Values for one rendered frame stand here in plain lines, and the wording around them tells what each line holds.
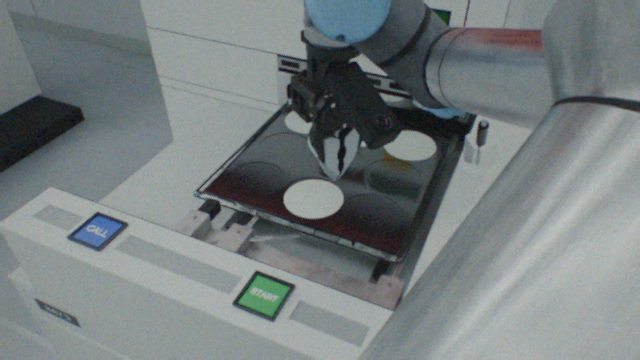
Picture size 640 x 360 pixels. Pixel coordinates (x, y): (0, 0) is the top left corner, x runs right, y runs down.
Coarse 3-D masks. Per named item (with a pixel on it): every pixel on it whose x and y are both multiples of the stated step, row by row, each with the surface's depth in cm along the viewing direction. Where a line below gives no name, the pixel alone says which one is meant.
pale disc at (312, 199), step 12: (312, 180) 85; (288, 192) 82; (300, 192) 82; (312, 192) 82; (324, 192) 82; (336, 192) 82; (288, 204) 80; (300, 204) 80; (312, 204) 80; (324, 204) 80; (336, 204) 80; (300, 216) 78; (312, 216) 78; (324, 216) 78
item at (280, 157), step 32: (288, 128) 98; (416, 128) 98; (256, 160) 90; (288, 160) 90; (352, 160) 90; (384, 160) 90; (416, 160) 89; (224, 192) 82; (256, 192) 83; (352, 192) 82; (384, 192) 83; (416, 192) 82; (320, 224) 76; (352, 224) 77; (384, 224) 77
